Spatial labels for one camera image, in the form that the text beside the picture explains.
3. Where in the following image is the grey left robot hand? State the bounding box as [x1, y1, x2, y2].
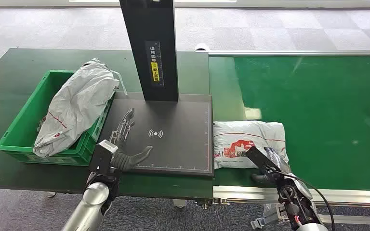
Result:
[108, 108, 154, 172]

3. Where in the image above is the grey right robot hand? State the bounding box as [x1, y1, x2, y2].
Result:
[250, 146, 291, 186]

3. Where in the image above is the white package with red print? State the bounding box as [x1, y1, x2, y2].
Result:
[212, 120, 290, 170]

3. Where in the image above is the black inbound scanner machine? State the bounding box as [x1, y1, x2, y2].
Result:
[98, 0, 215, 178]

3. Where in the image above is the green conveyor belt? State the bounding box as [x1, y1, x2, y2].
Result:
[194, 42, 370, 227]

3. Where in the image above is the grey crumpled mailer package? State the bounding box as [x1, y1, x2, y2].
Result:
[32, 57, 129, 159]

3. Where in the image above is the black and yellow machine label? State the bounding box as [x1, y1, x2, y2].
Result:
[145, 40, 165, 88]

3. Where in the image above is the green plastic crate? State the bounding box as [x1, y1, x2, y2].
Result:
[0, 69, 116, 167]

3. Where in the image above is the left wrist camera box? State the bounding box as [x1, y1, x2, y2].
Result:
[88, 140, 119, 176]

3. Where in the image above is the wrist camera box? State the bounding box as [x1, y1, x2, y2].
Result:
[88, 140, 119, 176]
[245, 145, 282, 172]

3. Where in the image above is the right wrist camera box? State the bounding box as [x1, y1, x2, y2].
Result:
[245, 145, 282, 172]

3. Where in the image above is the grey metal bracket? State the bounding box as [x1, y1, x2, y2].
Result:
[250, 204, 290, 230]

